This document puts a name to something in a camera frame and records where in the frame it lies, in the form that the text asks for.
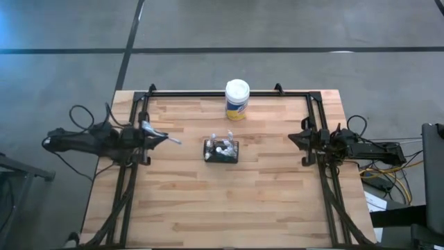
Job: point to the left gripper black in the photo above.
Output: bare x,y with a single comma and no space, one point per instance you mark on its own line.
133,142

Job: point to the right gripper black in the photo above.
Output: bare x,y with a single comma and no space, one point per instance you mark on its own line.
320,142

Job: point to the white pink toothbrush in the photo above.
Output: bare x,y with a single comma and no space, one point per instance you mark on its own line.
213,137

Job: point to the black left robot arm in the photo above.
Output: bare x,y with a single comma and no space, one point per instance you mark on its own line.
76,144

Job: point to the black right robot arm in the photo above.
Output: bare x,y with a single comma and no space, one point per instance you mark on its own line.
374,152

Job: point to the white blue wipes canister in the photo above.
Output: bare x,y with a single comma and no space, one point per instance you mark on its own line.
237,92

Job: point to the black power brick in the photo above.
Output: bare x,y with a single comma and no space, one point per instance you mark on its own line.
379,183

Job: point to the white paper sheet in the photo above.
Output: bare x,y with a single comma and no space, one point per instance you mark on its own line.
374,203

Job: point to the black beam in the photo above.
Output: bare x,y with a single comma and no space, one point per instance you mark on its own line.
395,217

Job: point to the black flat screen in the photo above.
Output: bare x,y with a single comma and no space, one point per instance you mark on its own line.
433,173

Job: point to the black metal stand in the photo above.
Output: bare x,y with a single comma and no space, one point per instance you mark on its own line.
24,170

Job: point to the black aluminium table frame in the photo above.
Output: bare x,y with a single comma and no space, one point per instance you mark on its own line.
194,94

